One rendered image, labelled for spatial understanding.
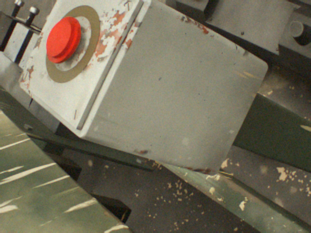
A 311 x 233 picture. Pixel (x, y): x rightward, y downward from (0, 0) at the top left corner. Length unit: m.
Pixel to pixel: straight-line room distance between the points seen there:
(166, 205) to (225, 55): 1.14
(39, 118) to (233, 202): 0.57
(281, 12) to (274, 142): 0.68
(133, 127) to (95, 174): 1.38
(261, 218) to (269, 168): 0.25
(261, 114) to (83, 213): 0.21
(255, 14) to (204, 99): 0.85
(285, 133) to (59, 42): 0.31
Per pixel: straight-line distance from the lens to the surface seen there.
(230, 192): 1.30
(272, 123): 0.67
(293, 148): 0.72
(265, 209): 1.24
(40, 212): 0.61
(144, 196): 1.71
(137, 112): 0.49
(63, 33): 0.49
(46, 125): 0.83
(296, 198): 1.41
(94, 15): 0.49
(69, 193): 0.63
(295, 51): 1.25
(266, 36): 1.33
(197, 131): 0.54
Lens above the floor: 1.22
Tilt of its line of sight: 44 degrees down
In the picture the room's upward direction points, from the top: 70 degrees counter-clockwise
